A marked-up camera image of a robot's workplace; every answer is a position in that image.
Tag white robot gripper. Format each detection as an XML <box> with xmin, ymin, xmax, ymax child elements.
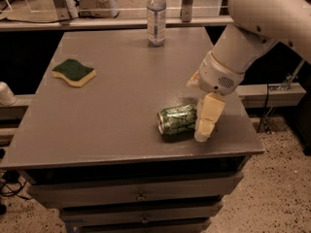
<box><xmin>187</xmin><ymin>51</ymin><xmax>244</xmax><ymax>142</ymax></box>

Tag green soda can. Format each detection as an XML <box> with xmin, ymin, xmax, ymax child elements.
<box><xmin>157</xmin><ymin>104</ymin><xmax>197</xmax><ymax>135</ymax></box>

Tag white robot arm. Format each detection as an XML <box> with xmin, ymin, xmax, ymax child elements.
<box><xmin>187</xmin><ymin>0</ymin><xmax>311</xmax><ymax>142</ymax></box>

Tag top grey drawer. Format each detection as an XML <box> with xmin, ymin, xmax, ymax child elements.
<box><xmin>28</xmin><ymin>171</ymin><xmax>243</xmax><ymax>209</ymax></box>

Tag grey drawer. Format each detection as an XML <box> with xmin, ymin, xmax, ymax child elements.
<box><xmin>67</xmin><ymin>217</ymin><xmax>211</xmax><ymax>233</ymax></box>
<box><xmin>28</xmin><ymin>171</ymin><xmax>243</xmax><ymax>209</ymax></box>
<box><xmin>61</xmin><ymin>200</ymin><xmax>223</xmax><ymax>226</ymax></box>

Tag clear plastic water bottle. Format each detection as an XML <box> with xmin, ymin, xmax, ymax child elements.
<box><xmin>147</xmin><ymin>0</ymin><xmax>166</xmax><ymax>47</ymax></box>

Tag middle grey drawer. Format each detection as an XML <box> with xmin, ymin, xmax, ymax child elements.
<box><xmin>61</xmin><ymin>200</ymin><xmax>223</xmax><ymax>226</ymax></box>

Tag green and yellow sponge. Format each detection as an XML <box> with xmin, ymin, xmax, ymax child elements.
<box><xmin>52</xmin><ymin>59</ymin><xmax>96</xmax><ymax>87</ymax></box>

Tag bottom grey drawer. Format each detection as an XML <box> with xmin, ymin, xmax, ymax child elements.
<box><xmin>67</xmin><ymin>217</ymin><xmax>211</xmax><ymax>233</ymax></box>

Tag white device numbered 185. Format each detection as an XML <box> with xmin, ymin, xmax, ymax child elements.
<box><xmin>79</xmin><ymin>0</ymin><xmax>119</xmax><ymax>18</ymax></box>

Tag white cup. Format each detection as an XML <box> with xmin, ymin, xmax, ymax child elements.
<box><xmin>0</xmin><ymin>82</ymin><xmax>17</xmax><ymax>106</ymax></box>

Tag black hanging cable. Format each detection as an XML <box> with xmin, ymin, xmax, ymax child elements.
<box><xmin>257</xmin><ymin>83</ymin><xmax>272</xmax><ymax>134</ymax></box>

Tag metal frame post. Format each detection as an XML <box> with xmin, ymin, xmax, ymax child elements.
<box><xmin>181</xmin><ymin>0</ymin><xmax>193</xmax><ymax>22</ymax></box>

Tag black floor cables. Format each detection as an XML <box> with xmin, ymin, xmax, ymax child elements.
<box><xmin>0</xmin><ymin>170</ymin><xmax>33</xmax><ymax>202</ymax></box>

